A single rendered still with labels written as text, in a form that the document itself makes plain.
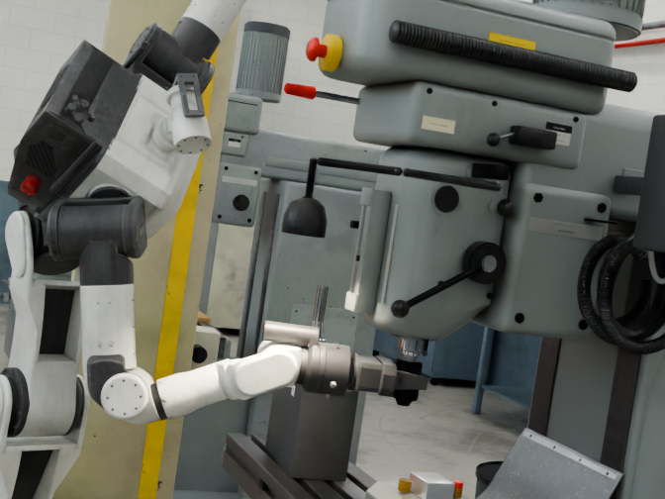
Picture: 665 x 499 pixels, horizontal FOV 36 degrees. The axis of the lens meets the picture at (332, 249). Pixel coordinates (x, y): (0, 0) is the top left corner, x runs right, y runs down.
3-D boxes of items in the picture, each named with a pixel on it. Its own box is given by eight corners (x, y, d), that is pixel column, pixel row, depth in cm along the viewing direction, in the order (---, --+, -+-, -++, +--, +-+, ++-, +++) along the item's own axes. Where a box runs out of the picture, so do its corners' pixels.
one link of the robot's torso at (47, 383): (-20, 432, 216) (0, 209, 217) (58, 429, 227) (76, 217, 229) (10, 445, 204) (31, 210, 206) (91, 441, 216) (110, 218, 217)
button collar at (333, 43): (329, 68, 168) (333, 32, 167) (315, 70, 173) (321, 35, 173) (339, 70, 168) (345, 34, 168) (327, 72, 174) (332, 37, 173)
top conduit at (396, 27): (396, 41, 156) (399, 18, 156) (384, 44, 160) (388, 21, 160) (636, 92, 174) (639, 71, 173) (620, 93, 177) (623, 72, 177)
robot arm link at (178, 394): (226, 404, 174) (115, 442, 172) (228, 396, 184) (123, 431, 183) (207, 344, 174) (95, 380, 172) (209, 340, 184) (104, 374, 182)
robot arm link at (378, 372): (400, 356, 175) (331, 348, 174) (391, 413, 176) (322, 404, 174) (387, 345, 188) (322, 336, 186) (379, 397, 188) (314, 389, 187)
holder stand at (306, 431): (288, 478, 206) (303, 379, 205) (264, 448, 227) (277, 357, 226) (345, 481, 210) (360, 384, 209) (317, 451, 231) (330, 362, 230)
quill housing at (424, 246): (392, 340, 169) (422, 145, 167) (344, 319, 188) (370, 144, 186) (493, 349, 176) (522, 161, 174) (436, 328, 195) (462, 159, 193)
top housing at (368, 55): (364, 66, 159) (380, -38, 158) (306, 75, 183) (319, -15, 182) (614, 117, 177) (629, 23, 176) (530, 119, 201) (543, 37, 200)
